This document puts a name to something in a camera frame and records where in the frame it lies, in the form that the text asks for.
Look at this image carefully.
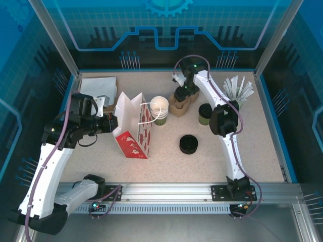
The stack of pulp cup carriers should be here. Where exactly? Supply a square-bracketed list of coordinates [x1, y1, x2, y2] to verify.
[168, 87, 200, 118]

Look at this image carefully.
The black plastic cup lid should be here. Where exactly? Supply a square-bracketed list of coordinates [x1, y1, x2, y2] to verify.
[198, 103, 215, 119]

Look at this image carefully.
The green paper coffee cup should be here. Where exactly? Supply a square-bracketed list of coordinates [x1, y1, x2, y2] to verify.
[198, 114, 212, 127]

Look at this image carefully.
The red white paper gift bag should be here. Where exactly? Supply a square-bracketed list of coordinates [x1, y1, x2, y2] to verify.
[112, 91, 164, 159]

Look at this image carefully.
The stack of white paper cups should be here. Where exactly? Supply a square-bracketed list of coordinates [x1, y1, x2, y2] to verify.
[150, 96, 169, 126]

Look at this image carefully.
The stack of white napkins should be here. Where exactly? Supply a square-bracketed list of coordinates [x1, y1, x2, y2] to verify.
[80, 77, 117, 98]

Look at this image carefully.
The stack of black cup lids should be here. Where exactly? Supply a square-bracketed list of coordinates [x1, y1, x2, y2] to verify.
[179, 134, 199, 155]

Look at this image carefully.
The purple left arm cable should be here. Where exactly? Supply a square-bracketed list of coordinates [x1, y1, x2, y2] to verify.
[24, 95, 123, 242]

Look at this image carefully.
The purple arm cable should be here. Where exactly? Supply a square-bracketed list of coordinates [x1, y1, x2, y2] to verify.
[24, 95, 123, 242]
[173, 55, 263, 220]

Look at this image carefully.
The thin black left gripper cable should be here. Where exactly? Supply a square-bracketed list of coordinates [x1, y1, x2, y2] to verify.
[77, 133, 98, 148]

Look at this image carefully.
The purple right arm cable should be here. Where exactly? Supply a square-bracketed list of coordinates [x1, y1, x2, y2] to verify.
[173, 55, 263, 220]

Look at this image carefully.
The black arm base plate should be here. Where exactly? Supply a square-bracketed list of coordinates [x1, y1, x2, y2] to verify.
[211, 185, 256, 202]
[103, 185, 124, 202]

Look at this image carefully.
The aluminium frame post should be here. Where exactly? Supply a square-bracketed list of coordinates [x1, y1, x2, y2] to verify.
[28, 0, 82, 78]
[254, 0, 303, 79]

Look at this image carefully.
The aluminium mounting rail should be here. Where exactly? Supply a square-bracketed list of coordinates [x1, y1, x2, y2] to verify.
[32, 181, 302, 204]

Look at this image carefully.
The slotted grey cable duct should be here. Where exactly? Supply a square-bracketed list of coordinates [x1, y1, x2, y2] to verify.
[39, 203, 232, 215]

